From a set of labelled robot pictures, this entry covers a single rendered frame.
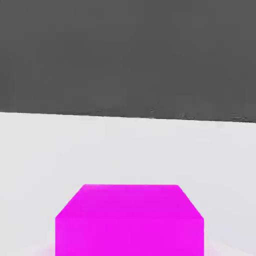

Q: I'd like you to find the small magenta cube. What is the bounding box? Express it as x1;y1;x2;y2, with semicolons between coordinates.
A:
55;183;205;256

